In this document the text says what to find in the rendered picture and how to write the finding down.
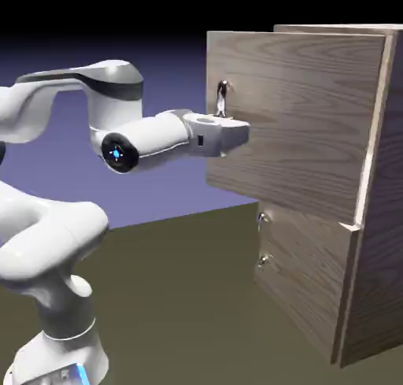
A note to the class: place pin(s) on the light wood cabinet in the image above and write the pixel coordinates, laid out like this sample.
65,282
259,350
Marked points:
382,202

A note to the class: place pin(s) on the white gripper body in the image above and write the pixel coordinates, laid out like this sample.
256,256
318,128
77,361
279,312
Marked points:
234,133

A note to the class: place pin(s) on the small wood cabinet door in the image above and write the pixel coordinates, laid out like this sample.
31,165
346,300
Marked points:
302,265

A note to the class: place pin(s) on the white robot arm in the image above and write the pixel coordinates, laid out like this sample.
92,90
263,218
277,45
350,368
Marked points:
151,136

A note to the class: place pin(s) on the large wood cabinet door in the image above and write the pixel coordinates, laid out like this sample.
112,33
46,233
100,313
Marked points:
299,123

